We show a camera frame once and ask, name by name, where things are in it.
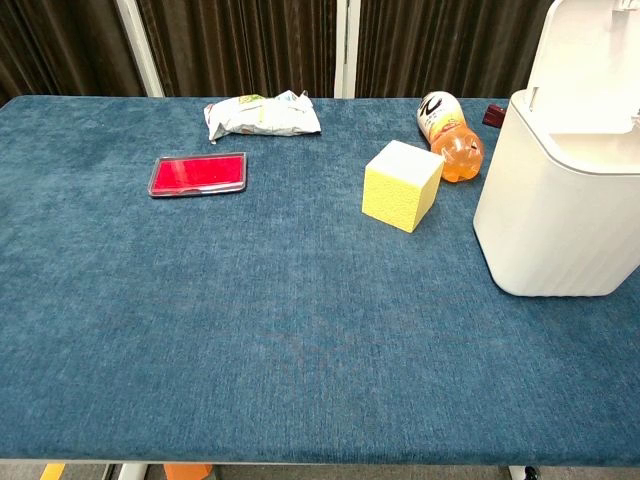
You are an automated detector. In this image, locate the red ink pad case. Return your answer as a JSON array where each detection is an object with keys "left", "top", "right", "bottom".
[{"left": 147, "top": 151, "right": 248, "bottom": 200}]

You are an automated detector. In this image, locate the crumpled white snack bag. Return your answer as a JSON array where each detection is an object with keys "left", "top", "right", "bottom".
[{"left": 203, "top": 89, "right": 322, "bottom": 144}]

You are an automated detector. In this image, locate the white plastic lid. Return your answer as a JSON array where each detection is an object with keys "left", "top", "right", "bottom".
[{"left": 524, "top": 0, "right": 640, "bottom": 136}]

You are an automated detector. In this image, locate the small dark red box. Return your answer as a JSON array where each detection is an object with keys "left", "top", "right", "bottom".
[{"left": 481, "top": 104, "right": 509, "bottom": 129}]

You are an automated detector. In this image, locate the orange drink plastic bottle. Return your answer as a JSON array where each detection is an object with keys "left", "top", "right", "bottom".
[{"left": 416, "top": 91, "right": 486, "bottom": 183}]

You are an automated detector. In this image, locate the yellow foam cube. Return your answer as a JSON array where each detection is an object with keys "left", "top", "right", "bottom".
[{"left": 361, "top": 139, "right": 446, "bottom": 234}]

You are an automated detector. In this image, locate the dark brown curtain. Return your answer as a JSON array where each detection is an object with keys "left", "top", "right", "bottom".
[{"left": 0, "top": 0, "right": 559, "bottom": 107}]

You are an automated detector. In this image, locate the blue velvet tablecloth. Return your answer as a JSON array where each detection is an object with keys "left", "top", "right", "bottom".
[{"left": 0, "top": 94, "right": 640, "bottom": 462}]

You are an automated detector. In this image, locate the white plastic trash bin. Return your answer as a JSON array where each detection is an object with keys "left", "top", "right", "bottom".
[{"left": 472, "top": 89, "right": 640, "bottom": 298}]

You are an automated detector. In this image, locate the orange floor object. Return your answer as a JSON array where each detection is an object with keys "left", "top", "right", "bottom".
[{"left": 163, "top": 463, "right": 214, "bottom": 480}]

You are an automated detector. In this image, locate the white vertical frame post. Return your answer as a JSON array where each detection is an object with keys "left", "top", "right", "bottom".
[{"left": 333, "top": 0, "right": 362, "bottom": 99}]

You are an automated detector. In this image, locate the white slanted frame post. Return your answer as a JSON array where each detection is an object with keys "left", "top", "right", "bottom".
[{"left": 114, "top": 0, "right": 166, "bottom": 99}]

